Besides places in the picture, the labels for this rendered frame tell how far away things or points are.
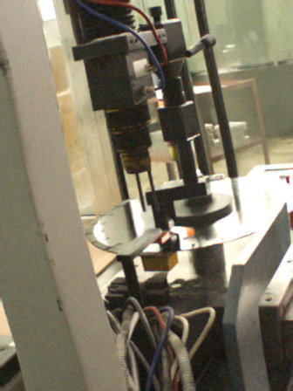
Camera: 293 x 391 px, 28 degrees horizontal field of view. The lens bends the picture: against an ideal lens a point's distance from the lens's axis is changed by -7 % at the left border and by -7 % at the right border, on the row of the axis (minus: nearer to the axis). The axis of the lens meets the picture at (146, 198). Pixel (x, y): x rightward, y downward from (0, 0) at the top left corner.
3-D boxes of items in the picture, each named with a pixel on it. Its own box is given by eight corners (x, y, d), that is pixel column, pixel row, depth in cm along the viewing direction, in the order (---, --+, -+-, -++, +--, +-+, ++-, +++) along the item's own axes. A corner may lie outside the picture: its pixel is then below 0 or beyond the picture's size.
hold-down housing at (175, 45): (178, 138, 90) (151, 8, 84) (206, 136, 87) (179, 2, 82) (158, 147, 86) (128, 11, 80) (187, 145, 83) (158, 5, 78)
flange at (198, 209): (195, 226, 90) (193, 209, 89) (149, 216, 99) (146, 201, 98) (248, 202, 96) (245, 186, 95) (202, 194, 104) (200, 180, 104)
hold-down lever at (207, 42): (182, 56, 90) (179, 38, 89) (220, 51, 87) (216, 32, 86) (161, 61, 83) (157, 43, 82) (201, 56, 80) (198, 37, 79)
